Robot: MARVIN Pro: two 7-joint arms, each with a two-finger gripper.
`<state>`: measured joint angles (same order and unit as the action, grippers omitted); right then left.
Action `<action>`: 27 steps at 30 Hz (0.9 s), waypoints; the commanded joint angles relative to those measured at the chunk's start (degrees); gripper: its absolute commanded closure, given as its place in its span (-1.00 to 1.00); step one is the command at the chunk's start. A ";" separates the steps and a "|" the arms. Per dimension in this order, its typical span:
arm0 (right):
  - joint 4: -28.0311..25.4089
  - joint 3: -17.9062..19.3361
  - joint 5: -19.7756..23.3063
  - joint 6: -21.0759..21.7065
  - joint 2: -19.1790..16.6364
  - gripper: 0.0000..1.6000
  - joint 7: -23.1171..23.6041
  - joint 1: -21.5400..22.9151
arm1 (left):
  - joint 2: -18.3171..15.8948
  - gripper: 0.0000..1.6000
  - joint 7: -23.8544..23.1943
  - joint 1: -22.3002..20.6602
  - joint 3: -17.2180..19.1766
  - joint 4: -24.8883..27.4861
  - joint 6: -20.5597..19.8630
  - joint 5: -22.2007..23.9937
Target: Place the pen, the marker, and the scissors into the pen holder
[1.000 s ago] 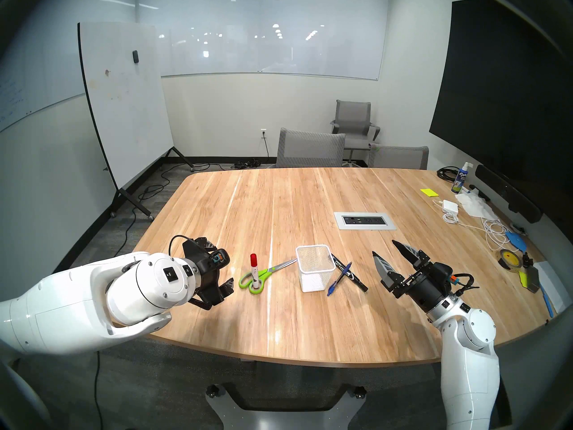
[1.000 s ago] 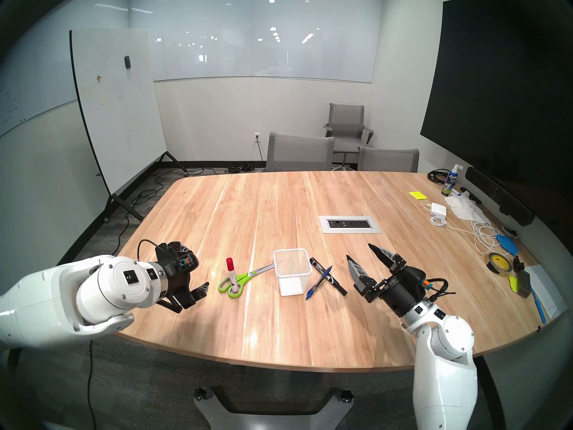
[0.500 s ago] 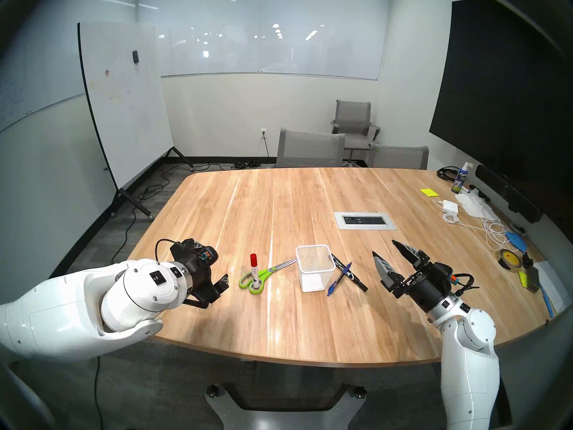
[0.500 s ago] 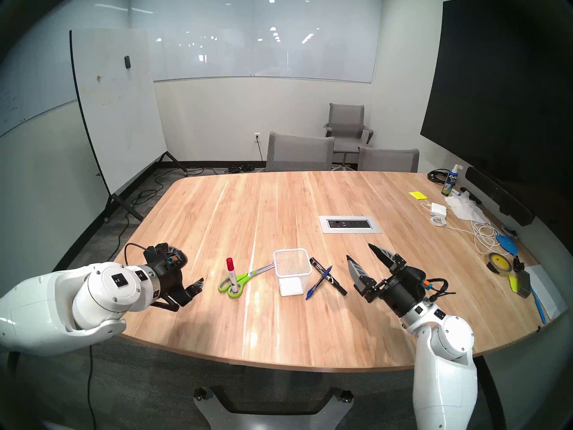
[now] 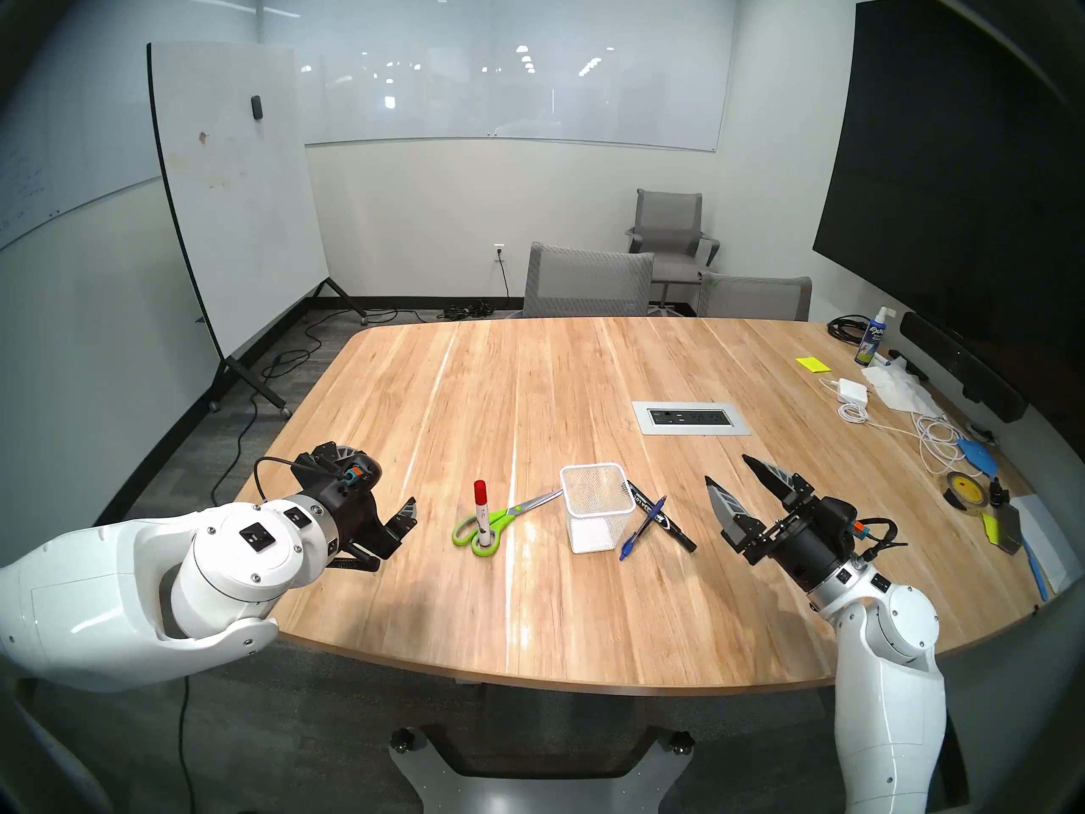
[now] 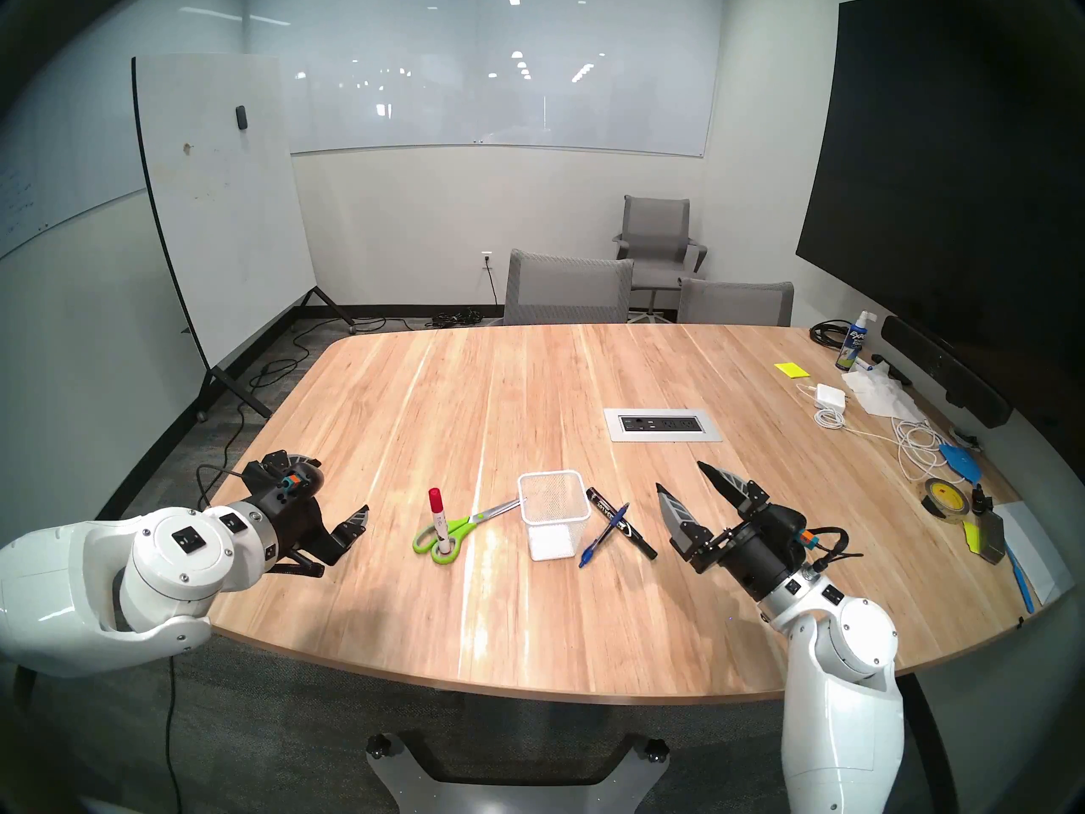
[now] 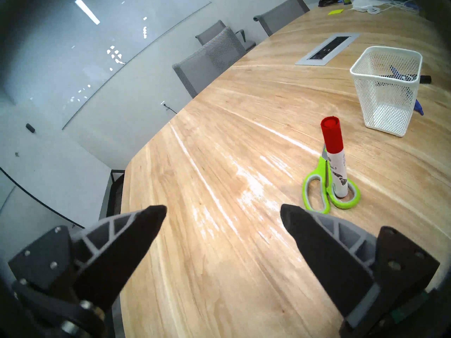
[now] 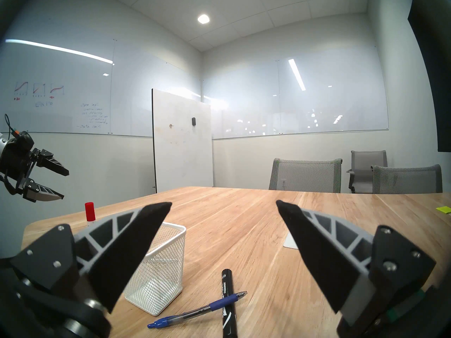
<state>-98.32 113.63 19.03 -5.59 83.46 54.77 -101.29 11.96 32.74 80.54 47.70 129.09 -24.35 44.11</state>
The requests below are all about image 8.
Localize black left gripper cable loop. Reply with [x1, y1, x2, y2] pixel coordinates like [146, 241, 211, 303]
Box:
[0, 175, 18, 196]

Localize blue ballpoint pen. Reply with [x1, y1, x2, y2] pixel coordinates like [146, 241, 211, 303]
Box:
[147, 291, 248, 329]

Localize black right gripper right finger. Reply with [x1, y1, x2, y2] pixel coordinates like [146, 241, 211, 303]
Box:
[276, 200, 437, 328]

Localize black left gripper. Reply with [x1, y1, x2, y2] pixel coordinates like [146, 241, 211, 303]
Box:
[0, 143, 70, 203]

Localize white wire mesh pen holder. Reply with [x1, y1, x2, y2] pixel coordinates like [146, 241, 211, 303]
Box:
[124, 222, 187, 317]

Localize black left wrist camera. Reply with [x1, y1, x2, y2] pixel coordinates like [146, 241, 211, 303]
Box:
[14, 131, 35, 151]

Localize wall whiteboard with writing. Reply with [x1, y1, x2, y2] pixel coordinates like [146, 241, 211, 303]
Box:
[0, 35, 203, 138]

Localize grey office chair with armrests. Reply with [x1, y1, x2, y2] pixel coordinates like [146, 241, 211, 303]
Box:
[346, 150, 388, 195]

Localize mobile whiteboard on stand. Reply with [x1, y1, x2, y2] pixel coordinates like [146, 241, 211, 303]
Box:
[152, 89, 214, 194]

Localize wide glass wall whiteboard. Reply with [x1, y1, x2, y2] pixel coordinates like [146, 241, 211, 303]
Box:
[202, 45, 389, 140]

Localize black permanent marker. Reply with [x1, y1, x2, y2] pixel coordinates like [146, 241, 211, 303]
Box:
[222, 269, 238, 338]

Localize grey mesh office chair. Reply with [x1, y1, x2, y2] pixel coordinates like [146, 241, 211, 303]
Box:
[371, 164, 443, 195]
[269, 158, 342, 194]

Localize grey table power outlet box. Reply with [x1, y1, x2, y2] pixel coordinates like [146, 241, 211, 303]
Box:
[283, 232, 300, 250]

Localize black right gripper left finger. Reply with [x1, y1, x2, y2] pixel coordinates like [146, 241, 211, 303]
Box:
[10, 201, 173, 314]

